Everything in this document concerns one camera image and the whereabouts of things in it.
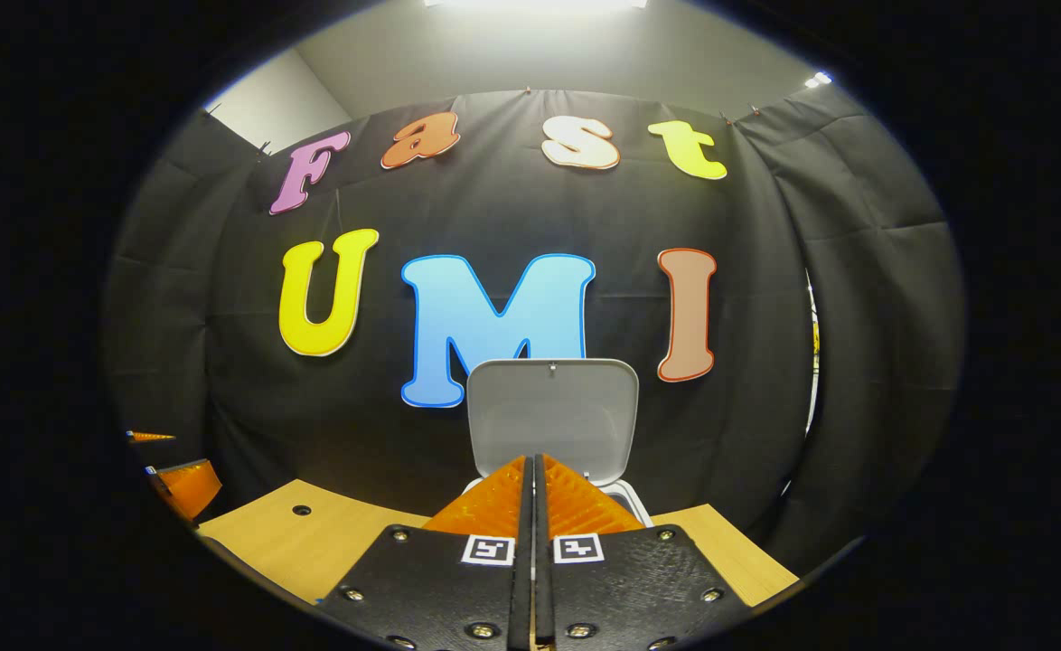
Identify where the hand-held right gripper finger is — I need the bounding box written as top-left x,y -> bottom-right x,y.
317,455 -> 532,651
535,455 -> 754,651

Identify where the white desktop garbage bin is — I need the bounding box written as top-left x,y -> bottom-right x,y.
461,358 -> 654,530

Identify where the wooden desktop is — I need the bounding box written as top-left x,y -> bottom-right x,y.
196,479 -> 799,607

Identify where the black backdrop cloth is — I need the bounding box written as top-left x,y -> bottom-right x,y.
101,86 -> 965,580

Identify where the ceiling light panel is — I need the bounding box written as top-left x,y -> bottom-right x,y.
422,0 -> 649,12

